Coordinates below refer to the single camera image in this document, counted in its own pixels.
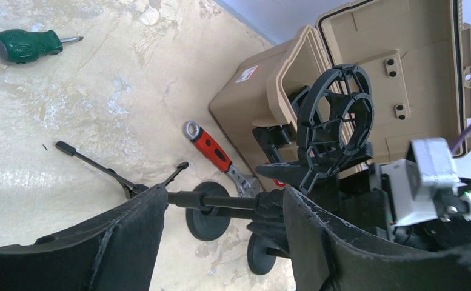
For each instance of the red adjustable wrench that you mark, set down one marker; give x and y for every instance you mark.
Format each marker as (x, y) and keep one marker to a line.
(247, 186)

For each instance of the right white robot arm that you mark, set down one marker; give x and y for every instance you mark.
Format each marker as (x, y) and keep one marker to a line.
(379, 201)

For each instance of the tan plastic tool case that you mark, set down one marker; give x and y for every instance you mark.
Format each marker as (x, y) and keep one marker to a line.
(417, 57)

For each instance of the green handle screwdriver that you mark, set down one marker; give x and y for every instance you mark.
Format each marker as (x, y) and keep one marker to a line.
(19, 46)

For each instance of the round base shock mount stand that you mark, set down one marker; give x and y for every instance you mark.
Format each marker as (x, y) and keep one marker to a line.
(267, 242)

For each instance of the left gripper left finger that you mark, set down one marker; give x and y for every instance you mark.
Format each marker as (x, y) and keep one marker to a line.
(115, 250)

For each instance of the round base clip stand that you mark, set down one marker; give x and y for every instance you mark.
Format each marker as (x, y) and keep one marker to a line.
(210, 209)

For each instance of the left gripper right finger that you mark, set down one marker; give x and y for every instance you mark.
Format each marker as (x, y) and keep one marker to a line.
(329, 253)

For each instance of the black tripod mic stand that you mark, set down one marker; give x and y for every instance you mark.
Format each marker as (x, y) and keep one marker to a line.
(334, 124)

